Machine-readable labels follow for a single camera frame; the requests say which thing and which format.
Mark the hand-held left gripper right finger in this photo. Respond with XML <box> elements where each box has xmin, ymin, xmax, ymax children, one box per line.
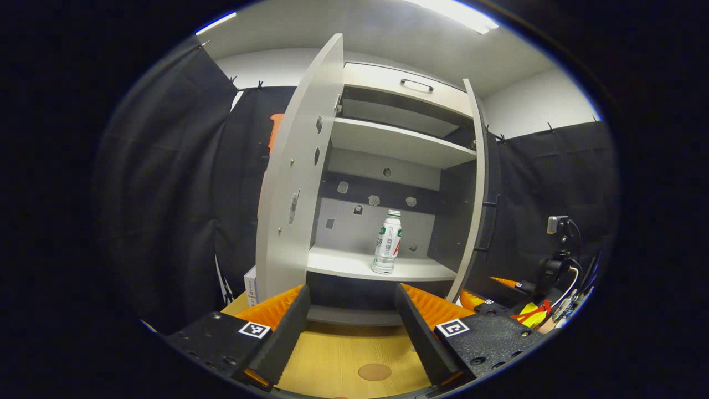
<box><xmin>395</xmin><ymin>284</ymin><xmax>546</xmax><ymax>391</ymax></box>

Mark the narrow ceiling light strip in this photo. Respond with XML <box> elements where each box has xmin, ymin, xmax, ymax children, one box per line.
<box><xmin>195</xmin><ymin>11</ymin><xmax>238</xmax><ymax>35</ymax></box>

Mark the white cabinet door black handle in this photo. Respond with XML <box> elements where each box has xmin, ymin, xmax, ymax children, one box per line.
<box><xmin>446</xmin><ymin>79</ymin><xmax>491</xmax><ymax>304</ymax></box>

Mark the white plastic bottle green ring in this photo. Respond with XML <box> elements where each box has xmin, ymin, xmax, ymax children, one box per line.
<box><xmin>372</xmin><ymin>209</ymin><xmax>403</xmax><ymax>275</ymax></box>

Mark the wide ceiling light panel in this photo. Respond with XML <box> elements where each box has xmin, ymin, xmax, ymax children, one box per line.
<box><xmin>410</xmin><ymin>0</ymin><xmax>499</xmax><ymax>35</ymax></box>

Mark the round brown coaster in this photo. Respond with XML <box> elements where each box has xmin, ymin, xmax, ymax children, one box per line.
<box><xmin>358</xmin><ymin>363</ymin><xmax>392</xmax><ymax>382</ymax></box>

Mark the white cabinet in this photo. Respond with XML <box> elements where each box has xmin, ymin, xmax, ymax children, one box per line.
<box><xmin>305</xmin><ymin>61</ymin><xmax>480</xmax><ymax>328</ymax></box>

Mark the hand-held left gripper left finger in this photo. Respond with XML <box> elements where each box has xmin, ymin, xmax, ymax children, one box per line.
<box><xmin>165</xmin><ymin>285</ymin><xmax>311</xmax><ymax>391</ymax></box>

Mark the white cabinet door with stickers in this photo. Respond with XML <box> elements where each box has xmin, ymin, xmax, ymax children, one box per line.
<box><xmin>255</xmin><ymin>33</ymin><xmax>345</xmax><ymax>305</ymax></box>

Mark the small white box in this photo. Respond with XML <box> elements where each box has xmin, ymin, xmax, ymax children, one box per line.
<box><xmin>244</xmin><ymin>266</ymin><xmax>259</xmax><ymax>307</ymax></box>

